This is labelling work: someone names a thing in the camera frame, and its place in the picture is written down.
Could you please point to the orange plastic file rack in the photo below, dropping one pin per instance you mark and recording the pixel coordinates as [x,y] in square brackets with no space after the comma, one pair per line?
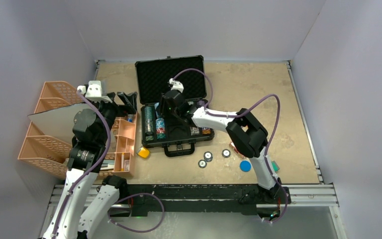
[48,140]

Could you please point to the orange plastic desk organizer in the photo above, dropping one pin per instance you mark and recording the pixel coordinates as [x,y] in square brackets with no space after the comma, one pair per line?
[122,148]

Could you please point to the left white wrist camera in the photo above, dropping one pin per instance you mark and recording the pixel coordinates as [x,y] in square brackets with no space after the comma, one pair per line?
[94,91]

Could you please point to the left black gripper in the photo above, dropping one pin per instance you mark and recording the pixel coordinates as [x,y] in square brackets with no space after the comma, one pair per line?
[124,110]

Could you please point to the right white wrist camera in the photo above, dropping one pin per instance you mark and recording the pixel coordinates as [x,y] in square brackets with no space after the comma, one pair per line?
[176,85]

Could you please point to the black poker set case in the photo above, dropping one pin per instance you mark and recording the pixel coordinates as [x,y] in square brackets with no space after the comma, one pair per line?
[168,90]

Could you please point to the grey flat board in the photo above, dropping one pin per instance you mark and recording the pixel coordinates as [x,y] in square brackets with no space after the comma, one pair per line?
[58,123]

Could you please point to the dark green chip stack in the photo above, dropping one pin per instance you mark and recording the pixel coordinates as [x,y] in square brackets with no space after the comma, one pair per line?
[149,128]

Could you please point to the green dealer block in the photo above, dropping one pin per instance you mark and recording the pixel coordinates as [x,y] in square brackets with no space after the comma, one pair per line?
[276,168]

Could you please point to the red playing card deck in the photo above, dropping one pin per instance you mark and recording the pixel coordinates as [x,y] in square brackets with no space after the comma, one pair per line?
[233,147]

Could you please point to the yellow orange block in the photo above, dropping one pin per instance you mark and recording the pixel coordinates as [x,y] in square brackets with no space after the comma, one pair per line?
[143,152]

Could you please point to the black white chip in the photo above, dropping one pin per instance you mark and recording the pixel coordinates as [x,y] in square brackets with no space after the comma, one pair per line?
[208,156]
[226,153]
[202,163]

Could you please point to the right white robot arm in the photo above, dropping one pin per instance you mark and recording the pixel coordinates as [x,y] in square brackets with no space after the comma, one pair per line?
[248,135]

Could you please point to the black base frame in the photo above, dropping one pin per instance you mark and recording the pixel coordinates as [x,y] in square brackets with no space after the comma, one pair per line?
[246,199]

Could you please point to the light blue chip stack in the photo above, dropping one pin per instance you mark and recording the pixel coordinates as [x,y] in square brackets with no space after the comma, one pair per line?
[160,128]
[156,107]

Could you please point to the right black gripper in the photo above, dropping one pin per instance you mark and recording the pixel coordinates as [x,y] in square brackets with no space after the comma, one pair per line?
[163,104]

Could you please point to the red white chip stack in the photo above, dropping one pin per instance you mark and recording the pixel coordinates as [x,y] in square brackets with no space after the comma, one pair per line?
[194,131]

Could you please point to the blue round button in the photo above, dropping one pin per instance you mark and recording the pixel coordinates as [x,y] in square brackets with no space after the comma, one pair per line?
[245,166]

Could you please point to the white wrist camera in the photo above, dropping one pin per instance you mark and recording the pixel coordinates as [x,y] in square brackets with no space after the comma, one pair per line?
[94,91]
[176,85]

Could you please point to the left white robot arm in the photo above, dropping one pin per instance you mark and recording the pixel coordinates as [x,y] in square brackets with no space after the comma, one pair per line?
[92,126]

